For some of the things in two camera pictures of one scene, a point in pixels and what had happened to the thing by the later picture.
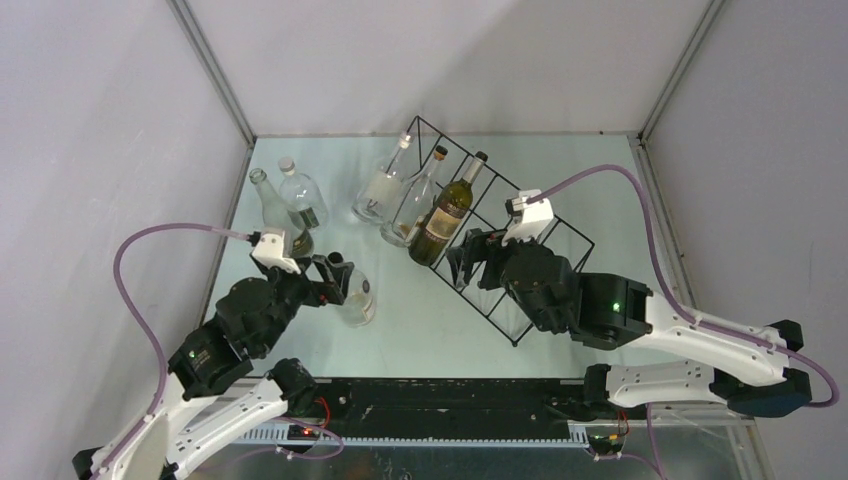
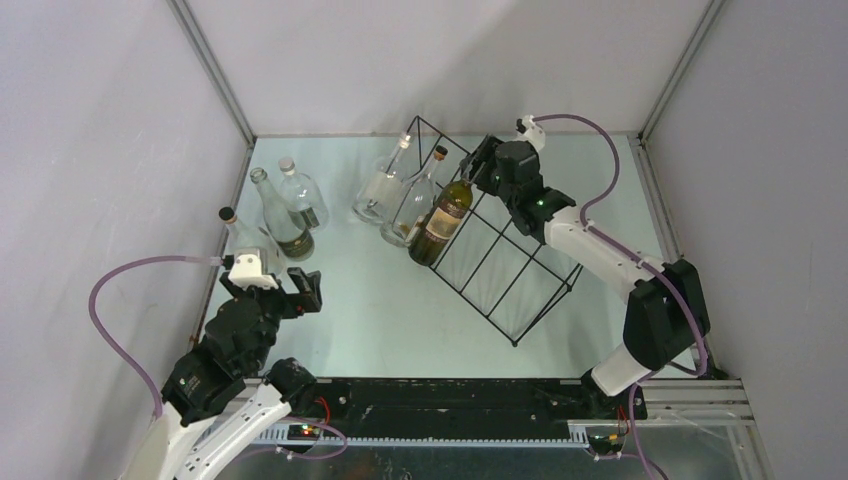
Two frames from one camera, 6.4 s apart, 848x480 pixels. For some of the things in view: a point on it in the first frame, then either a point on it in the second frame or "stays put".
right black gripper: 478,246 → 485,153
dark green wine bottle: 445,217 stays put
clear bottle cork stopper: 413,202 stays put
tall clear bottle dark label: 276,216 stays put
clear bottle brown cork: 359,308 → 241,236
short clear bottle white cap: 302,197 stays put
